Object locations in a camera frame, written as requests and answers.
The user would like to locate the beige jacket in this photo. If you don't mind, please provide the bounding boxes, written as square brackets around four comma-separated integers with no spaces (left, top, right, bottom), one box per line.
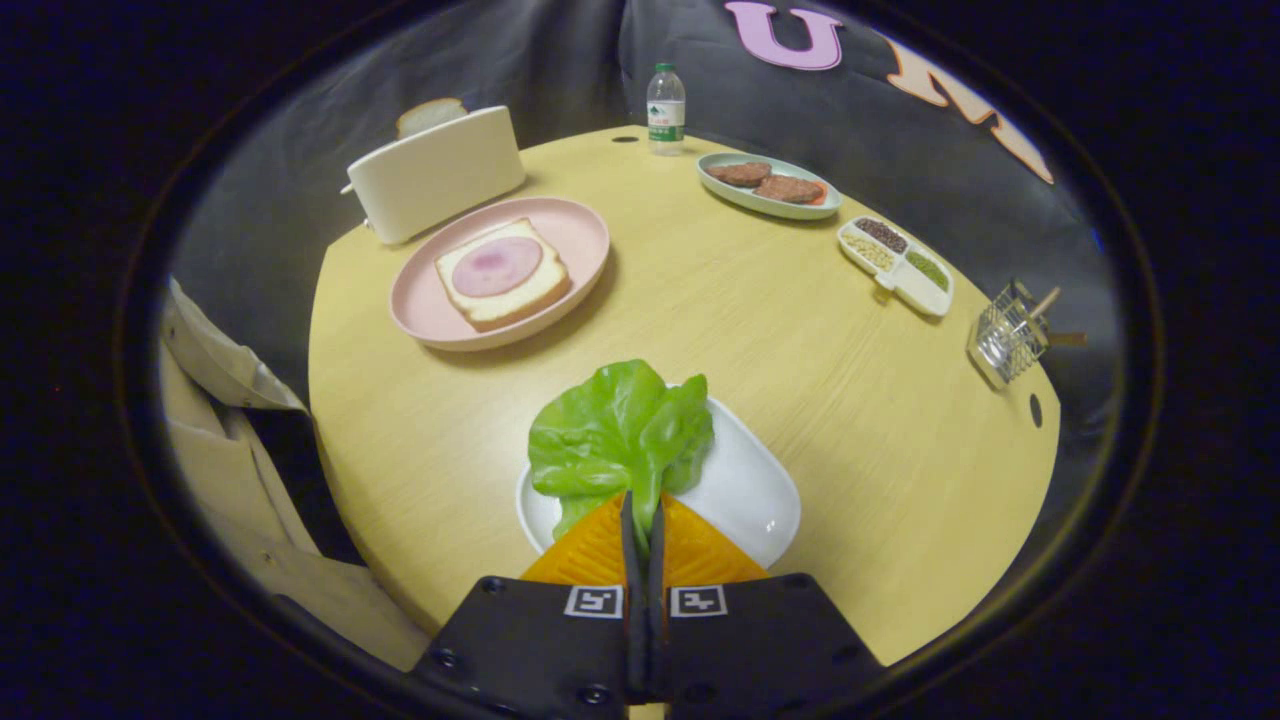
[160,280,431,671]

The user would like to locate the white divided dish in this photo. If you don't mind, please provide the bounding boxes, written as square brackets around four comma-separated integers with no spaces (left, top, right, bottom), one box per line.
[837,216,954,318]

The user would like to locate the brown beans pile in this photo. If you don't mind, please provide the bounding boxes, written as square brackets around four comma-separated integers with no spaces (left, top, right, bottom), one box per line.
[855,218,909,253]

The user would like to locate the pale green plate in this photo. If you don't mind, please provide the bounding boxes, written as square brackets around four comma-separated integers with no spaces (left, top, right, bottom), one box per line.
[697,152,843,220]

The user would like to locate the pink plate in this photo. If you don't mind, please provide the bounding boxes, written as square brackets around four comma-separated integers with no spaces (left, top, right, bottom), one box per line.
[390,197,611,352]

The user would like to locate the wire mesh basket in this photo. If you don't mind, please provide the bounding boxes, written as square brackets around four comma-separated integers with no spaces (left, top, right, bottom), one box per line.
[967,280,1051,389]

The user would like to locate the green beans pile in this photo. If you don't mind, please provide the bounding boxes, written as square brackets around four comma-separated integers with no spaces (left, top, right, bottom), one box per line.
[906,250,949,293]

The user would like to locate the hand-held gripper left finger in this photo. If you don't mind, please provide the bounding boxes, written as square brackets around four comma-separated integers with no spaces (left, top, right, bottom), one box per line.
[408,490,643,720]

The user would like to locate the square toast slice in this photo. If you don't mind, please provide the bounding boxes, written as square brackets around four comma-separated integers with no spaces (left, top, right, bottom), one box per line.
[435,218,573,333]

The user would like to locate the pink ham slice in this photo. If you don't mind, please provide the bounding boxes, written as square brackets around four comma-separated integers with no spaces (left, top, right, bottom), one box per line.
[452,237,544,298]

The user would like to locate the cream toaster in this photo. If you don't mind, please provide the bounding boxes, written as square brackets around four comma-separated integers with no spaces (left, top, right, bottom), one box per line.
[341,105,527,246]

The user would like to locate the green lettuce leaf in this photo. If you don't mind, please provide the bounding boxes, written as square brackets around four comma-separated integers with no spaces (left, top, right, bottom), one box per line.
[527,360,715,556]

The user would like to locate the bread slice brown crust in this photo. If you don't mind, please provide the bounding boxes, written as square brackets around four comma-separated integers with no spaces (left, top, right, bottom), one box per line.
[397,97,468,138]

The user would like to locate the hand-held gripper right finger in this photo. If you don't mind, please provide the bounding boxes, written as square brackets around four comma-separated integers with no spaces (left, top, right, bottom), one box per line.
[648,493,887,720]

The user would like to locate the clear plastic water bottle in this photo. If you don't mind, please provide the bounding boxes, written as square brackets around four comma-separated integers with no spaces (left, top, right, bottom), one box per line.
[646,63,687,156]

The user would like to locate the white plate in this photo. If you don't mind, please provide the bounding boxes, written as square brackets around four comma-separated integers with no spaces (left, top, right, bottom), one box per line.
[516,385,802,571]

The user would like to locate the black backdrop cloth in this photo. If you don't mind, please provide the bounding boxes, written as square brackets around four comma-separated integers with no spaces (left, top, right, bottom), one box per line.
[170,0,1121,451]

